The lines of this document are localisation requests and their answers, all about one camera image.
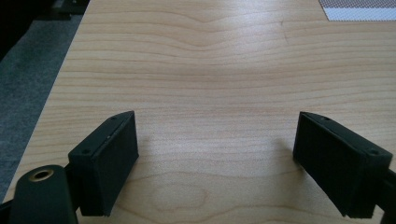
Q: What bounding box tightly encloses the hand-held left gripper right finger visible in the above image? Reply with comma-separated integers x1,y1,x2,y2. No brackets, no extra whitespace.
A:
292,111,394,219

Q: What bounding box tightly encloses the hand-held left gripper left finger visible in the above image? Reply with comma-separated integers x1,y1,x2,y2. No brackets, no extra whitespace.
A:
67,110,140,217

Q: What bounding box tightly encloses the white grey patterned cloth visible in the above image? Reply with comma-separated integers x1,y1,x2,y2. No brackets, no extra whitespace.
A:
318,0,396,22

